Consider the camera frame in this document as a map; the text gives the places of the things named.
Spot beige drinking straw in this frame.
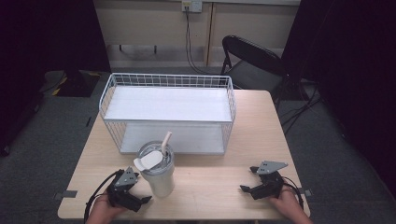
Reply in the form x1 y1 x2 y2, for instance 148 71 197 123
160 131 173 157

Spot person's right hand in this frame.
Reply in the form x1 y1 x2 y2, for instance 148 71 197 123
268 186 304 219

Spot white tumbler with clear lid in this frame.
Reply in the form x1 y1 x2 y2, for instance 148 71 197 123
133 140 177 199

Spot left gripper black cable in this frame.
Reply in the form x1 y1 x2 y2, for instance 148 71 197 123
82 169 123 224

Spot black wall cable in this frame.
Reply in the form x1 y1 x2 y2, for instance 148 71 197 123
184 6 222 77

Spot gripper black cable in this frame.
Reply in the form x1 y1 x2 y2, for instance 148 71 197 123
282 175 305 210
82 169 123 224

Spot black curtain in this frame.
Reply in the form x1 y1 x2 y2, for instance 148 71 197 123
280 0 396 200
0 0 112 157

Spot white wire shelf rack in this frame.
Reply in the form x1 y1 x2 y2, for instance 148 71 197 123
98 72 237 156

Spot person's left hand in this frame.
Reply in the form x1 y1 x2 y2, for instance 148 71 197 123
89 191 127 219

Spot white wall socket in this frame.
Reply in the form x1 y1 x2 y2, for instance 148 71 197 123
181 0 204 14

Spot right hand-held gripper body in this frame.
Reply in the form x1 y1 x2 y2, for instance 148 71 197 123
249 160 290 201

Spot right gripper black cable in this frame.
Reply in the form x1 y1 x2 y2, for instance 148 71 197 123
282 175 305 210

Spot black floor cables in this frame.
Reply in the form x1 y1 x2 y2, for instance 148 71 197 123
278 78 325 135

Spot black folding chair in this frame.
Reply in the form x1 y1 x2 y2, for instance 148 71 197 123
219 35 287 95

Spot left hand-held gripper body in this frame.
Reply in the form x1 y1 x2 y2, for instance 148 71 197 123
106 166 144 214

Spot black stand base yellow tape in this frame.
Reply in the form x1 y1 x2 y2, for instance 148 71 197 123
39 69 103 98

